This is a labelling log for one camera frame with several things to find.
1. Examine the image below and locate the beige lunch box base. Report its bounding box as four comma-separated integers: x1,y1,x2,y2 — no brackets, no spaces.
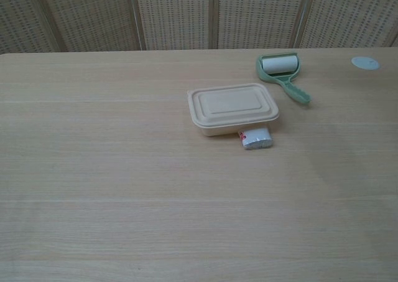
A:
193,119,278,138

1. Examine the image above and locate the beige lidded food container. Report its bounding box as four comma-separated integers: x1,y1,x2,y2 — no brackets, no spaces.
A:
187,82,280,130

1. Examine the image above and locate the woven folding screen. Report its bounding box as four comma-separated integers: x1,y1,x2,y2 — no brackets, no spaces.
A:
0,0,398,55

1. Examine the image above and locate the white round table cap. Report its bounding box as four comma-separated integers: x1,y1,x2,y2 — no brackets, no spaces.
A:
351,55,381,71

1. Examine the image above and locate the green lint roller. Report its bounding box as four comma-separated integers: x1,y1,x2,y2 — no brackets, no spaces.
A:
255,52,313,106

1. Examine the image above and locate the white tissue pack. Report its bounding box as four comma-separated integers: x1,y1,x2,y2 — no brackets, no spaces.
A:
236,126,275,151

